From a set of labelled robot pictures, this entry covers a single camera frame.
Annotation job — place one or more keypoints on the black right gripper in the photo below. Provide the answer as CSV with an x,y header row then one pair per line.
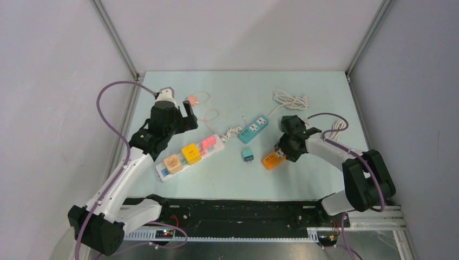
x,y
281,143

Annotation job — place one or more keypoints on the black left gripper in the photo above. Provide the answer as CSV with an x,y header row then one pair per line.
x,y
190,120

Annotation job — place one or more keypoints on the pink plug adapter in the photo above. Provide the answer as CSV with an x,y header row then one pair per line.
x,y
208,143

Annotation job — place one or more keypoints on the orange power strip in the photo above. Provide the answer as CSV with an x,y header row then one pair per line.
x,y
273,159

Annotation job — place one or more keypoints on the yellow cube socket adapter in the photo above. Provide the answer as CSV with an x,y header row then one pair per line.
x,y
191,154

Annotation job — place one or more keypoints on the beige cube socket adapter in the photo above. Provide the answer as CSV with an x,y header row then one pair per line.
x,y
173,164

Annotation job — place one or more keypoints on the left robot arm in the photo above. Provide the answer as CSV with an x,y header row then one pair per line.
x,y
102,223

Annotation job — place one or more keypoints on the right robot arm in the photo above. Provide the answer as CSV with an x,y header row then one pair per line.
x,y
367,181

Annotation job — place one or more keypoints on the pink USB charger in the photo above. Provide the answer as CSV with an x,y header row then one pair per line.
x,y
193,100

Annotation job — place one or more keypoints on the white power strip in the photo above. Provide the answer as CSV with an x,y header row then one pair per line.
x,y
206,154

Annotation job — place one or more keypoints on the teal USB charger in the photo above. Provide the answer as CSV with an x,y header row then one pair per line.
x,y
247,156

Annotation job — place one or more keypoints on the teal power strip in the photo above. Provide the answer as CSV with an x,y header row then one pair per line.
x,y
253,129

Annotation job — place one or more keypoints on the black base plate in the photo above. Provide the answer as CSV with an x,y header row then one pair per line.
x,y
245,219

